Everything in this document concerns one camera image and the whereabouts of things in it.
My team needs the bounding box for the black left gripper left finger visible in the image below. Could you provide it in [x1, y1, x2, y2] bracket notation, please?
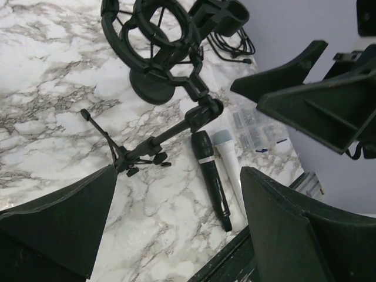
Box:
[1, 165, 118, 281]

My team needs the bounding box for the black round-base mic stand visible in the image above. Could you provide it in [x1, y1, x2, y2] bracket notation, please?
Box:
[130, 1, 249, 105]

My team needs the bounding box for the black handheld microphone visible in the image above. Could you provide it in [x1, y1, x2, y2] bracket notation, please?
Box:
[191, 130, 232, 232]

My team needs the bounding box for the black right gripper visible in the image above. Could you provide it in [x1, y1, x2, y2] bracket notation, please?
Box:
[257, 59, 375, 160]

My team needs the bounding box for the white handheld microphone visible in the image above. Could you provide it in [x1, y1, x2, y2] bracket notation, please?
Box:
[212, 129, 247, 231]

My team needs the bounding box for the black shock-mount tripod stand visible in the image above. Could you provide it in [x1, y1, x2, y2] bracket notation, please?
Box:
[80, 1, 229, 177]

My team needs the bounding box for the aluminium extrusion rail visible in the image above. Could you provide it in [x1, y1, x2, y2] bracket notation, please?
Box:
[289, 172, 325, 201]

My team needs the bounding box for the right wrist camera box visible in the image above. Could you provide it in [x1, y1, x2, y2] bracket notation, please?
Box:
[356, 0, 376, 37]

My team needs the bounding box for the coiled black cable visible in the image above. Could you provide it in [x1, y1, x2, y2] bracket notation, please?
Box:
[205, 26, 256, 65]

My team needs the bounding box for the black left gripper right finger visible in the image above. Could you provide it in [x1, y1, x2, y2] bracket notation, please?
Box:
[240, 167, 375, 281]

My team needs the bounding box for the clear bag of screws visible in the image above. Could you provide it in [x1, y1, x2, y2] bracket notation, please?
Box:
[230, 106, 288, 153]

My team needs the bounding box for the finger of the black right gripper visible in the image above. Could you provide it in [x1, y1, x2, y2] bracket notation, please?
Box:
[230, 40, 328, 103]

